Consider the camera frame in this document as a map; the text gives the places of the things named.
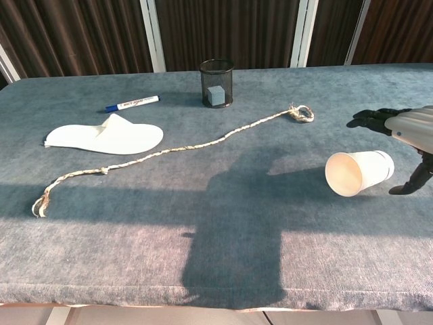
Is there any white paper cup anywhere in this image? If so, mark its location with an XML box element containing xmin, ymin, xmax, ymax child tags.
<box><xmin>325</xmin><ymin>150</ymin><xmax>395</xmax><ymax>198</ymax></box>

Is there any blue whiteboard marker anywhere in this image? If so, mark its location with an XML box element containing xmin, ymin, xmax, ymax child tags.
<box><xmin>104</xmin><ymin>95</ymin><xmax>162</xmax><ymax>113</ymax></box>

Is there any grey foam cube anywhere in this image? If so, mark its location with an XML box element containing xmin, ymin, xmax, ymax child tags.
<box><xmin>206</xmin><ymin>85</ymin><xmax>226</xmax><ymax>107</ymax></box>

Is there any black mesh pen holder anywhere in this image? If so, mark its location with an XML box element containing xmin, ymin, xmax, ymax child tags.
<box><xmin>198</xmin><ymin>58</ymin><xmax>235</xmax><ymax>109</ymax></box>

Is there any blue-grey table cloth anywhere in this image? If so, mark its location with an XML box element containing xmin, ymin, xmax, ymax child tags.
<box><xmin>0</xmin><ymin>62</ymin><xmax>433</xmax><ymax>311</ymax></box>

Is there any beige twisted rope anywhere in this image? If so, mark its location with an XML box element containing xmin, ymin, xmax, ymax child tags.
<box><xmin>31</xmin><ymin>103</ymin><xmax>315</xmax><ymax>219</ymax></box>

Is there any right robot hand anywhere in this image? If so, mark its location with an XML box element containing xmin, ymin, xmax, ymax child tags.
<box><xmin>346</xmin><ymin>105</ymin><xmax>433</xmax><ymax>196</ymax></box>

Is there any white disposable slipper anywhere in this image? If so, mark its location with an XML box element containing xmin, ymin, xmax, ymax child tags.
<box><xmin>44</xmin><ymin>113</ymin><xmax>164</xmax><ymax>156</ymax></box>

